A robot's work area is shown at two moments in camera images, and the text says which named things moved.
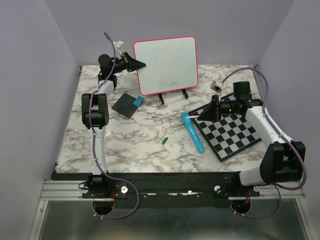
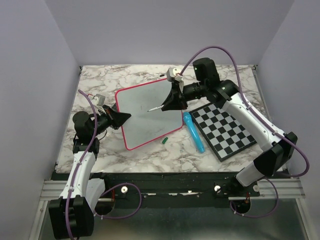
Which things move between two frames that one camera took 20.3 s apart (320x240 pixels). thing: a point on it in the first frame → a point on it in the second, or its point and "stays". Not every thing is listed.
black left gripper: (131, 63) → (116, 118)
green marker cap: (165, 140) stays
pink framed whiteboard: (171, 64) → (143, 127)
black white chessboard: (232, 133) stays
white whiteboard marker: (193, 116) → (156, 108)
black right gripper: (209, 113) → (175, 101)
